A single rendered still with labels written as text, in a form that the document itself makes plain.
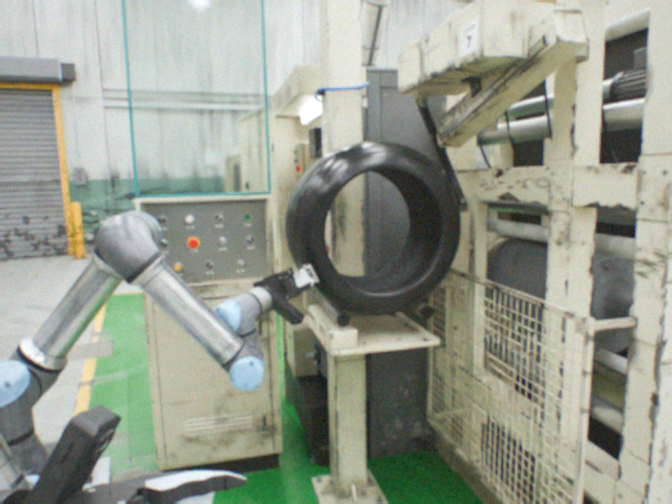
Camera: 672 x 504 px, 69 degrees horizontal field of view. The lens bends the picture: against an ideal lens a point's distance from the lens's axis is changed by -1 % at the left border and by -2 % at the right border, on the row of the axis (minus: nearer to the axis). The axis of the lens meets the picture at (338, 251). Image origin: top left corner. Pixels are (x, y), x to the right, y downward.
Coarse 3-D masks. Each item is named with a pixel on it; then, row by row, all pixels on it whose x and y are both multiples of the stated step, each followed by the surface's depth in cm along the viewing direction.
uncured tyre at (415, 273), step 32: (320, 160) 160; (352, 160) 146; (384, 160) 148; (416, 160) 151; (320, 192) 145; (416, 192) 180; (448, 192) 155; (288, 224) 159; (320, 224) 146; (416, 224) 182; (448, 224) 156; (320, 256) 148; (416, 256) 183; (448, 256) 158; (320, 288) 152; (352, 288) 151; (384, 288) 180; (416, 288) 157
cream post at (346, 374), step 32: (320, 0) 182; (352, 0) 176; (320, 32) 185; (352, 32) 178; (352, 64) 179; (352, 96) 181; (352, 128) 182; (352, 192) 186; (352, 224) 188; (352, 256) 189; (352, 384) 197; (352, 416) 199; (352, 448) 201; (352, 480) 203
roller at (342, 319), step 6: (318, 294) 180; (318, 300) 178; (324, 300) 171; (324, 306) 168; (330, 306) 163; (336, 306) 160; (330, 312) 160; (336, 312) 155; (342, 312) 153; (336, 318) 153; (342, 318) 152; (348, 318) 153; (342, 324) 153; (348, 324) 153
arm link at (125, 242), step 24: (120, 216) 106; (96, 240) 106; (120, 240) 102; (144, 240) 104; (120, 264) 101; (144, 264) 102; (144, 288) 104; (168, 288) 104; (168, 312) 106; (192, 312) 106; (192, 336) 108; (216, 336) 108; (216, 360) 110; (240, 360) 109; (240, 384) 108
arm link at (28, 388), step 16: (0, 368) 105; (16, 368) 105; (0, 384) 99; (16, 384) 101; (32, 384) 108; (0, 400) 99; (16, 400) 101; (32, 400) 106; (0, 416) 99; (16, 416) 101; (32, 416) 106; (0, 432) 99; (16, 432) 101
